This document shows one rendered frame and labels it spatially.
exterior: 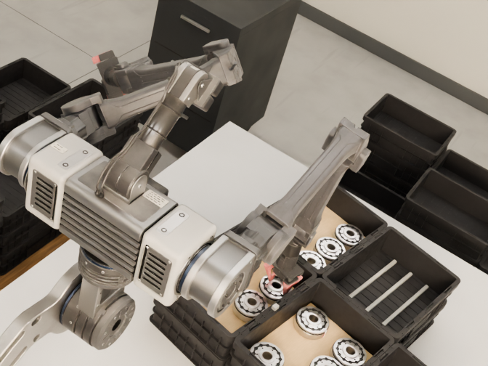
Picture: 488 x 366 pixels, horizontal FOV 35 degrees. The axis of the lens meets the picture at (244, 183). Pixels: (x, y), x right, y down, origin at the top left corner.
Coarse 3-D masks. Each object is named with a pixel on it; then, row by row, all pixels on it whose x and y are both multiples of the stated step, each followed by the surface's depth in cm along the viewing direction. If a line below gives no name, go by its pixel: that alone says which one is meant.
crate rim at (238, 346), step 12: (288, 300) 227; (348, 300) 233; (276, 312) 223; (360, 312) 231; (372, 324) 228; (240, 336) 213; (240, 348) 210; (384, 348) 223; (252, 360) 209; (372, 360) 218
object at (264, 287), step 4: (264, 276) 242; (276, 276) 243; (264, 280) 241; (268, 280) 241; (280, 280) 242; (260, 284) 239; (264, 284) 240; (268, 284) 240; (264, 288) 238; (268, 288) 238; (264, 292) 237; (268, 292) 237; (272, 292) 238; (276, 292) 238; (280, 292) 238; (288, 292) 239; (268, 296) 236; (272, 296) 236; (276, 296) 237; (280, 296) 237
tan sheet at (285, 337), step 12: (288, 324) 234; (276, 336) 229; (288, 336) 230; (300, 336) 231; (324, 336) 234; (336, 336) 235; (348, 336) 236; (288, 348) 227; (300, 348) 228; (312, 348) 229; (324, 348) 230; (288, 360) 224; (300, 360) 225
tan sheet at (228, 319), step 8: (256, 272) 246; (264, 272) 247; (272, 272) 248; (256, 280) 244; (248, 288) 241; (256, 288) 241; (224, 312) 231; (232, 312) 232; (224, 320) 229; (232, 320) 230; (240, 320) 230; (232, 328) 227
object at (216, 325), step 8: (304, 264) 240; (312, 272) 238; (312, 280) 236; (296, 288) 232; (288, 296) 228; (192, 304) 218; (272, 304) 225; (200, 312) 217; (264, 312) 222; (208, 320) 216; (216, 320) 215; (256, 320) 219; (216, 328) 214; (224, 328) 214; (240, 328) 215; (224, 336) 213; (232, 336) 213
